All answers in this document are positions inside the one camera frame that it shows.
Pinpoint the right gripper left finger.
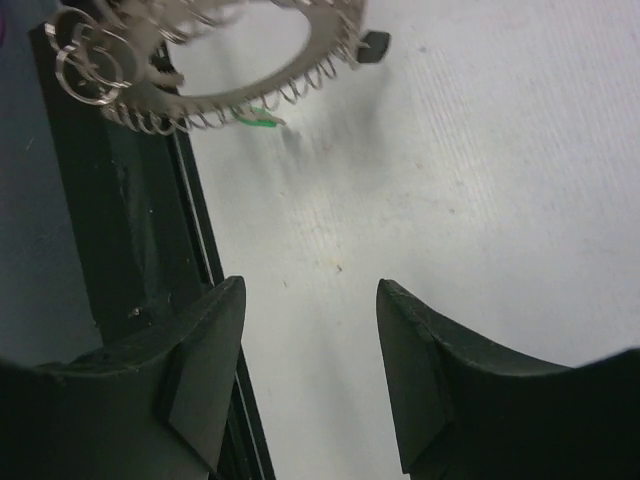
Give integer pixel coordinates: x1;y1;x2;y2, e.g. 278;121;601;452
1;276;246;479

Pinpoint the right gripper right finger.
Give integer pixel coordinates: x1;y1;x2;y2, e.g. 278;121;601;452
376;279;639;479

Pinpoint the large metal keyring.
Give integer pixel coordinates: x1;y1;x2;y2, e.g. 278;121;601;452
44;1;368;136

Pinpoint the green key tag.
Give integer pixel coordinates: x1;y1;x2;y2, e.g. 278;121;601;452
236;106;286;128

